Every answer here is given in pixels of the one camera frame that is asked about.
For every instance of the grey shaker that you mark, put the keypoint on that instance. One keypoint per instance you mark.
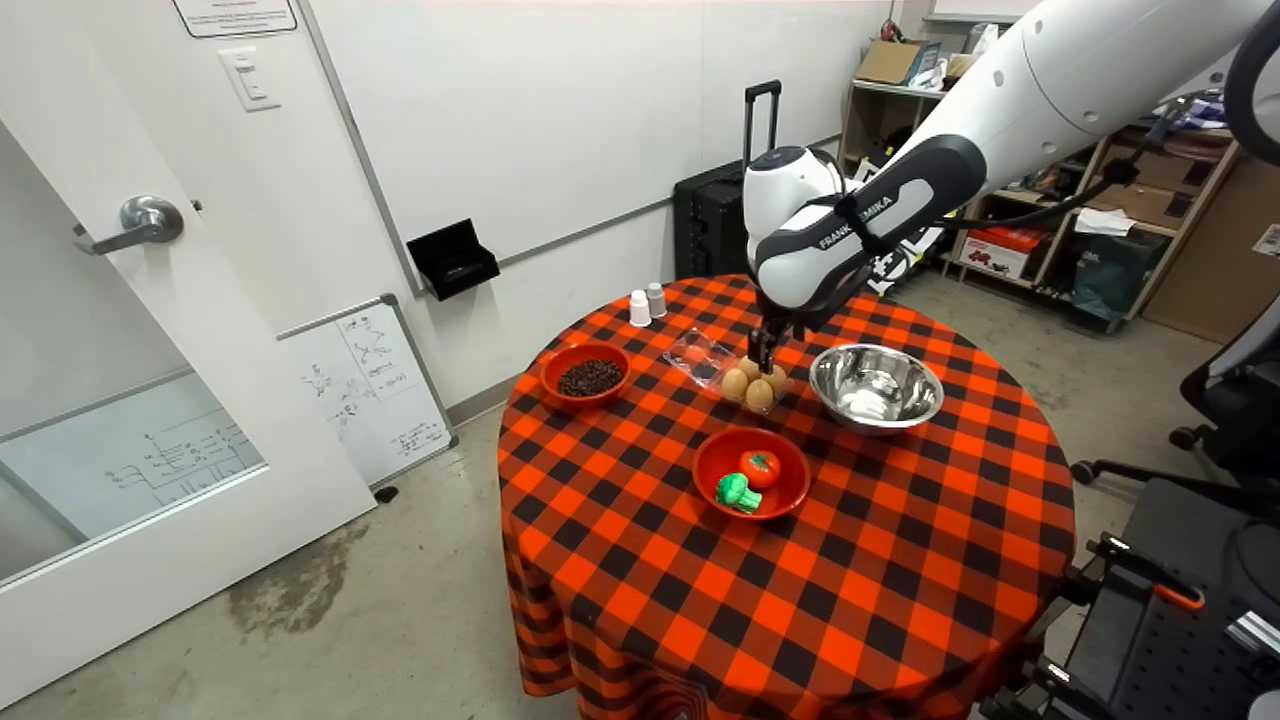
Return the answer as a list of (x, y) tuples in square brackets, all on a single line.
[(658, 303)]

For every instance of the red bowl with dark contents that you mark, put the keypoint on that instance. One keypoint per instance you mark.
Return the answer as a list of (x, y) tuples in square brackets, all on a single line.
[(587, 378)]

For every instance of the red box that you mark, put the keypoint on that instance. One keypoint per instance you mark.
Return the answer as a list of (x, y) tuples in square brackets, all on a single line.
[(1003, 252)]

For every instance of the orange plastic bowl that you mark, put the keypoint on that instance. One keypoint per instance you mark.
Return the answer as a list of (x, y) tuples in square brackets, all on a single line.
[(786, 485)]

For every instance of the black suitcase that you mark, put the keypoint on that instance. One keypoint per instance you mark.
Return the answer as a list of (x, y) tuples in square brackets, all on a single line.
[(715, 223)]

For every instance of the white light switch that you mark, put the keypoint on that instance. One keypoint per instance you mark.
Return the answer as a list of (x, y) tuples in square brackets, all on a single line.
[(251, 82)]

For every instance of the brown cardboard panel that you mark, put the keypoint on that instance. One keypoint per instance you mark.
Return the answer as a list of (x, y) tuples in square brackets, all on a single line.
[(1223, 252)]

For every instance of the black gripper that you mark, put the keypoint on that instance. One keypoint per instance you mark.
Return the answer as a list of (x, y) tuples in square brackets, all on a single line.
[(779, 327)]

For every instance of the green bin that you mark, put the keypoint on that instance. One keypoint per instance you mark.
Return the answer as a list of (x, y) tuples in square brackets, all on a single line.
[(1115, 278)]

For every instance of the large wall whiteboard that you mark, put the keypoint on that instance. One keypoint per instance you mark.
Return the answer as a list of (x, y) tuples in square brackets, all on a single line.
[(574, 123)]

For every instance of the small leaning whiteboard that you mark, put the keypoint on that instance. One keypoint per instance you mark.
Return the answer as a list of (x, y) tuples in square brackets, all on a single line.
[(367, 393)]

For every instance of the orange tomato toy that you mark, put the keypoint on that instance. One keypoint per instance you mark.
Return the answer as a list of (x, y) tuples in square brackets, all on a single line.
[(761, 468)]

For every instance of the white wall sign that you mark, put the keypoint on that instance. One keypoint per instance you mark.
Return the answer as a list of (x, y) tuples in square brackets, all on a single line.
[(234, 17)]

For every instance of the black perforated mounting platform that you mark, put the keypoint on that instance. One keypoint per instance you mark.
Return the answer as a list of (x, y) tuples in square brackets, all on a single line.
[(1172, 655)]

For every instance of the silver metal bowl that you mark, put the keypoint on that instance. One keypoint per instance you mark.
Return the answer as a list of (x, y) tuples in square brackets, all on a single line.
[(875, 386)]

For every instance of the white door with window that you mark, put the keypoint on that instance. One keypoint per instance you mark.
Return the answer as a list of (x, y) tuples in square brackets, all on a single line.
[(132, 333)]

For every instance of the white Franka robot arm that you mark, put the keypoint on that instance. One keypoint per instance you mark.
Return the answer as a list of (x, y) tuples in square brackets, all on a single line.
[(1064, 82)]

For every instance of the black wall holder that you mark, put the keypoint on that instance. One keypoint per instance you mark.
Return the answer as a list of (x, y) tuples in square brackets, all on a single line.
[(454, 263)]

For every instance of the beige egg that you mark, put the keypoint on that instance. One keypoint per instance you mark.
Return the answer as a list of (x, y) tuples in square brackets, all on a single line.
[(732, 386), (745, 368), (761, 397), (779, 382)]

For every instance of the orange black checkered tablecloth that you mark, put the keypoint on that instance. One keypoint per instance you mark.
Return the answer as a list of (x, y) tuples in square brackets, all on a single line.
[(802, 600)]

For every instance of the white shaker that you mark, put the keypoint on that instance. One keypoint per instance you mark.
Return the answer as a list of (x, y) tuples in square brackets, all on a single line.
[(637, 310)]

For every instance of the green vegetable toy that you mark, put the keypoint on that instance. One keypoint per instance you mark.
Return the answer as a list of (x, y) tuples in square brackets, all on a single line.
[(736, 494)]

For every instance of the black office chair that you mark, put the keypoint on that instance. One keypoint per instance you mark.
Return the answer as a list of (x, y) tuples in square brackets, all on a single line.
[(1243, 403)]

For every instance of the cardboard box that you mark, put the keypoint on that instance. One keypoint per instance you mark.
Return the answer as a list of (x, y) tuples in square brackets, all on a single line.
[(889, 61)]

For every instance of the storage shelf unit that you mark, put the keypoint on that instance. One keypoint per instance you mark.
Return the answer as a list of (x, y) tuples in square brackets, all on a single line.
[(1055, 303)]

